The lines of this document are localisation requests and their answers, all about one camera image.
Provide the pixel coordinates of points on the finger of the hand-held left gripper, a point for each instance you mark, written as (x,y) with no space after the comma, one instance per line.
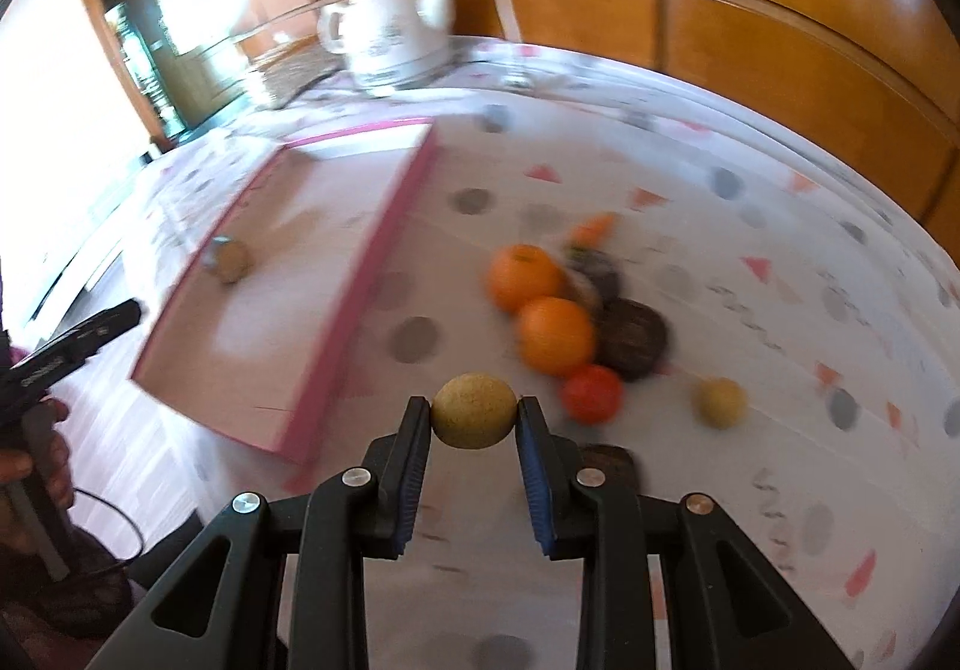
(112,323)

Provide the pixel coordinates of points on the white floral electric kettle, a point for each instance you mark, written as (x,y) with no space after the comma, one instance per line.
(382,32)

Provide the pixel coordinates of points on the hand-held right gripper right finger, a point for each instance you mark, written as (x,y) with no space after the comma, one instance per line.
(534,482)

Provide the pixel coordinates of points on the dark patterned clothing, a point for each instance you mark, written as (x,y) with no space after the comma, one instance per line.
(67,610)

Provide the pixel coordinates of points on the person's left hand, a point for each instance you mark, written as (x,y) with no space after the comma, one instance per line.
(61,467)

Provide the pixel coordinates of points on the small orange carrot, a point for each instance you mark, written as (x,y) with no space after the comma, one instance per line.
(592,229)

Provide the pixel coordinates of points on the wooden glass door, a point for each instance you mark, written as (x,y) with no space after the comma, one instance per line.
(172,24)

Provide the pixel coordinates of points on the brown longan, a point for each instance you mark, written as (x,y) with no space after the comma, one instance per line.
(723,402)
(229,261)
(474,411)

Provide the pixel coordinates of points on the pink cardboard tray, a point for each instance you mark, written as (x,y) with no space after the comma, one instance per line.
(300,250)

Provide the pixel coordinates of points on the ornate cream tissue box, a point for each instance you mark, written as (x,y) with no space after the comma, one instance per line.
(292,70)

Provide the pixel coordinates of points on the dark eggplant piece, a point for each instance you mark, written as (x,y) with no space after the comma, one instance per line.
(619,461)

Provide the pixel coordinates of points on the stemmed mandarin orange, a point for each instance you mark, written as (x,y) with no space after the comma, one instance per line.
(525,276)

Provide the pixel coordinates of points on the red cherry tomato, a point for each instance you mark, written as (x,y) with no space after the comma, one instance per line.
(592,394)

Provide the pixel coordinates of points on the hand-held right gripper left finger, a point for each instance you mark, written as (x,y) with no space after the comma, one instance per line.
(411,475)

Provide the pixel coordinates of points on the purple sugarcane piece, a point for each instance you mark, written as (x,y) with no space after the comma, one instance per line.
(601,285)

